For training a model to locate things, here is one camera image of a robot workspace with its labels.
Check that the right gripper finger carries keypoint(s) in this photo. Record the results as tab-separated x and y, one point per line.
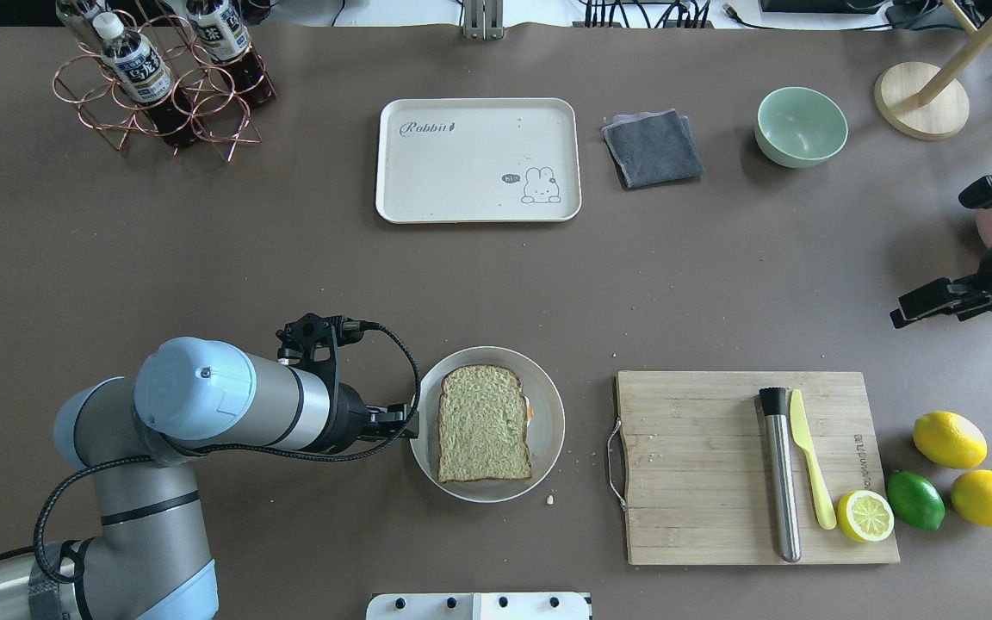
969	307
936	298

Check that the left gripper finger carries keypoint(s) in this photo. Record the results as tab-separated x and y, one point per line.
394	413
400	429

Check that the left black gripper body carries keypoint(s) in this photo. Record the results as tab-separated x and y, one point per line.
351	421

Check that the bread slice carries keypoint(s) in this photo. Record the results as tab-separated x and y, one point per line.
481	434

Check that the white round plate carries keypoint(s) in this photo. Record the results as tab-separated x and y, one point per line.
544	436

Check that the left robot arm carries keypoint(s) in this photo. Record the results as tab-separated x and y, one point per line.
124	536

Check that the cream rabbit tray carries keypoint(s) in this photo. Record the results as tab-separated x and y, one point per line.
477	160

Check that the fried egg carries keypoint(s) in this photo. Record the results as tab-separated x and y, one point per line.
529	412

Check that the yellow lemon upper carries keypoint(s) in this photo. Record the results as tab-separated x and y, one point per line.
950	440

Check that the yellow lemon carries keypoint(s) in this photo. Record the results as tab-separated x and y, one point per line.
971	496
950	440

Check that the yellow lemon lower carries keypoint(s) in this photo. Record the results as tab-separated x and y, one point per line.
971	496

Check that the green lime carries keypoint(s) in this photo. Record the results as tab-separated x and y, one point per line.
915	500

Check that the wooden mug tree stand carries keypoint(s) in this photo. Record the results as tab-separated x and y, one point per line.
925	101

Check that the steel cylinder black tip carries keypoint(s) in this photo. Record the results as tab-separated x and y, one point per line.
773	402

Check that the green bowl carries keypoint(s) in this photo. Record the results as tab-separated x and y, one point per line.
797	127

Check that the half lemon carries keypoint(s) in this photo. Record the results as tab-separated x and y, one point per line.
865	516

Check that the yellow plastic knife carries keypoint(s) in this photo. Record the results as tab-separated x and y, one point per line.
820	497

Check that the wooden cutting board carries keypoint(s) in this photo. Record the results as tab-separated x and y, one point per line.
697	487

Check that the grey folded cloth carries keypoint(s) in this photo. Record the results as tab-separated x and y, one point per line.
653	147

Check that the tea bottle one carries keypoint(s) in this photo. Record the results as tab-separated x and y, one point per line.
147	78

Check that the tea bottle two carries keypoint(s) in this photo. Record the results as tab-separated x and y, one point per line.
220	29

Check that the tea bottle three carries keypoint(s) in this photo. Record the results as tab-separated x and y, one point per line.
77	17

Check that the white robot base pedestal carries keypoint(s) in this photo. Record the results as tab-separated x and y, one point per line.
481	605

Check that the copper wire bottle rack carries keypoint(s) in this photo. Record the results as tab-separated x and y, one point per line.
188	75

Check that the aluminium frame post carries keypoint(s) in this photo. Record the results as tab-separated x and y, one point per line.
483	19

